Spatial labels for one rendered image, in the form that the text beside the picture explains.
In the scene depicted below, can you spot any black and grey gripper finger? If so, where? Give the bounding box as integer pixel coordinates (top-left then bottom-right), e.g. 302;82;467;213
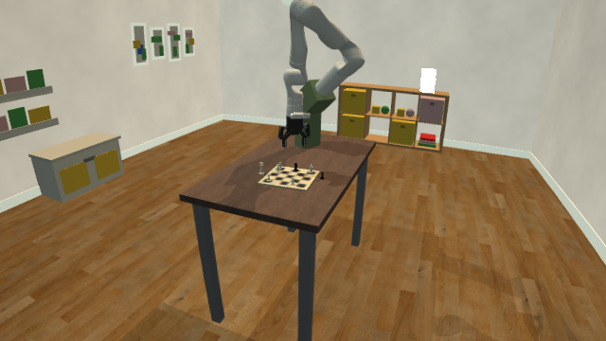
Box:
297;123;310;146
278;125;294;149

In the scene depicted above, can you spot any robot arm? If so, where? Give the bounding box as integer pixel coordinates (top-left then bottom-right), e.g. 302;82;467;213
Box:
283;0;365;118

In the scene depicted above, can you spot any chessboard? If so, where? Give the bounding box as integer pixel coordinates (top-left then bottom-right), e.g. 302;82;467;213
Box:
258;166;320;191

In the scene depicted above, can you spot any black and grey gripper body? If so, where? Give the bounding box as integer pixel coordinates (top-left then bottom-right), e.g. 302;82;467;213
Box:
286;116;304;135

